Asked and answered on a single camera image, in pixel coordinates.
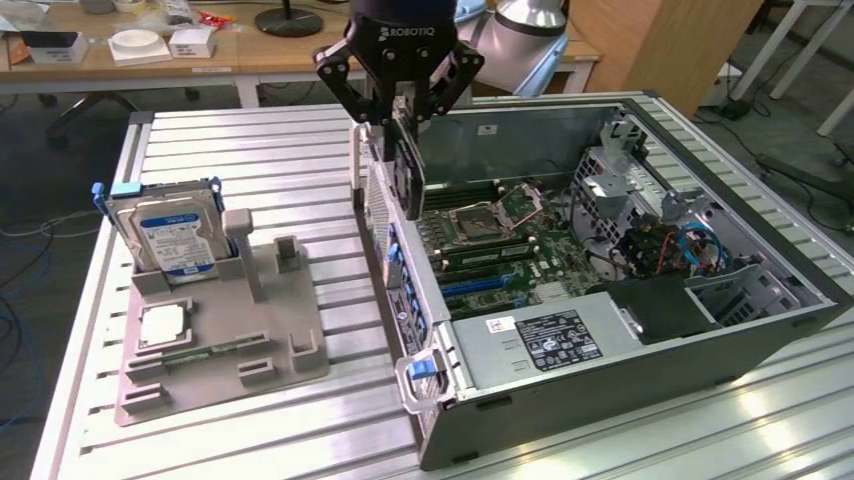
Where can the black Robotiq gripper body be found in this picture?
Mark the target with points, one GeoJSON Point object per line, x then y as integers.
{"type": "Point", "coordinates": [401, 55]}

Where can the graphics card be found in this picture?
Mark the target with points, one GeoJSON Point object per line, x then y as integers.
{"type": "Point", "coordinates": [409, 170]}

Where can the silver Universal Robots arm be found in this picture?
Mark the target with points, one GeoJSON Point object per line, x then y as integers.
{"type": "Point", "coordinates": [534, 17]}

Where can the blue expansion slot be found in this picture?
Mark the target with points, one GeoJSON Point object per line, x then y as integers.
{"type": "Point", "coordinates": [474, 285]}

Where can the wooden desk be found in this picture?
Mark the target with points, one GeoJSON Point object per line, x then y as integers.
{"type": "Point", "coordinates": [281, 55]}

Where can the black round lamp base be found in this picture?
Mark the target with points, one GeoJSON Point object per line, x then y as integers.
{"type": "Point", "coordinates": [289, 24]}

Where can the red packet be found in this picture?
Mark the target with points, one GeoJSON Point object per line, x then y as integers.
{"type": "Point", "coordinates": [217, 21]}

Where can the small white box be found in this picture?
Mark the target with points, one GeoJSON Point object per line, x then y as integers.
{"type": "Point", "coordinates": [193, 42]}

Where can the metal socket cover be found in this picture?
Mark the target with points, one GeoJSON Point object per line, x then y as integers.
{"type": "Point", "coordinates": [524, 207]}

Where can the white round object on base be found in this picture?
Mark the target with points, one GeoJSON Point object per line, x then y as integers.
{"type": "Point", "coordinates": [139, 47]}

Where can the wooden cabinet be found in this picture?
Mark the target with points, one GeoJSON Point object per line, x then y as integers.
{"type": "Point", "coordinates": [668, 50]}

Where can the CPU socket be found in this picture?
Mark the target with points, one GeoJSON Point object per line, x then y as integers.
{"type": "Point", "coordinates": [477, 225]}

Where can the metal drive cage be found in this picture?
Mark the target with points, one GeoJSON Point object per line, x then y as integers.
{"type": "Point", "coordinates": [614, 190]}

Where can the RAM stick with black label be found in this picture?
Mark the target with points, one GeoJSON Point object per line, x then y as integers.
{"type": "Point", "coordinates": [488, 254]}

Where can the green motherboard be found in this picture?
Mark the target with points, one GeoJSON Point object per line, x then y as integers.
{"type": "Point", "coordinates": [554, 250]}

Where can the black power adapter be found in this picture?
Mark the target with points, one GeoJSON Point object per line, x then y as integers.
{"type": "Point", "coordinates": [735, 110]}

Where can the white box with black top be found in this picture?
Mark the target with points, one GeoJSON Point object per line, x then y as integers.
{"type": "Point", "coordinates": [57, 50]}

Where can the hard disk in blue carrier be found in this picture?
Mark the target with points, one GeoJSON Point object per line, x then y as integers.
{"type": "Point", "coordinates": [170, 235]}

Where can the grey parts rack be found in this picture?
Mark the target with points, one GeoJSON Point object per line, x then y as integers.
{"type": "Point", "coordinates": [221, 310]}

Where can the black plastic shroud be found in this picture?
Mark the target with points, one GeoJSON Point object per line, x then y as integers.
{"type": "Point", "coordinates": [661, 310]}

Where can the silver CPU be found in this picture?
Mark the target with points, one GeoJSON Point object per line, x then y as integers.
{"type": "Point", "coordinates": [162, 325]}

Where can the grey power supply unit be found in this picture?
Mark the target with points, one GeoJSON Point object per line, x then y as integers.
{"type": "Point", "coordinates": [554, 350]}

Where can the blue case latch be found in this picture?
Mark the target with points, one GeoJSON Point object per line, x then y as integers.
{"type": "Point", "coordinates": [421, 371]}

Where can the green RAM stick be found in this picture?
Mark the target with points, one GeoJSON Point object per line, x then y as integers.
{"type": "Point", "coordinates": [194, 356]}

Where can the metal disk bay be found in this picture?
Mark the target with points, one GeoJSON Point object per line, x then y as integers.
{"type": "Point", "coordinates": [735, 300]}

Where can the open black PC case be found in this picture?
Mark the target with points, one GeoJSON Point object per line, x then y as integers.
{"type": "Point", "coordinates": [601, 415]}

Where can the white table frame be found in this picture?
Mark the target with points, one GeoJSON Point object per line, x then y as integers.
{"type": "Point", "coordinates": [784, 45]}

